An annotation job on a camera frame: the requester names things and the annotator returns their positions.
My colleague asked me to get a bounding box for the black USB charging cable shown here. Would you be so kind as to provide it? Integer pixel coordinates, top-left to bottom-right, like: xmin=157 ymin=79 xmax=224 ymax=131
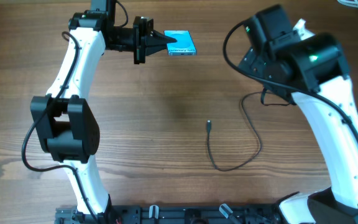
xmin=206 ymin=88 xmax=291 ymax=172

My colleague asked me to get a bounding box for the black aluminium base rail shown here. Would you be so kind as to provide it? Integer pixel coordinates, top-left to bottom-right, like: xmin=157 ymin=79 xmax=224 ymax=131
xmin=55 ymin=203 xmax=285 ymax=224

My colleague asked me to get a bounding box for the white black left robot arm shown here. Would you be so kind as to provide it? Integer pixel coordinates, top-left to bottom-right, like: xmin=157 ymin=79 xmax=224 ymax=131
xmin=29 ymin=1 xmax=174 ymax=223

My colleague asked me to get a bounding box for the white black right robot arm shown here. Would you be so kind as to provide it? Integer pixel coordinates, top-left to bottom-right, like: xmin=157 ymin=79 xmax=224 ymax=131
xmin=239 ymin=5 xmax=358 ymax=223

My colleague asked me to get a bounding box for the blue Galaxy smartphone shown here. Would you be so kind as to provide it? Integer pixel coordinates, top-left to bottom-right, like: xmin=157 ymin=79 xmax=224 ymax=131
xmin=164 ymin=30 xmax=197 ymax=56

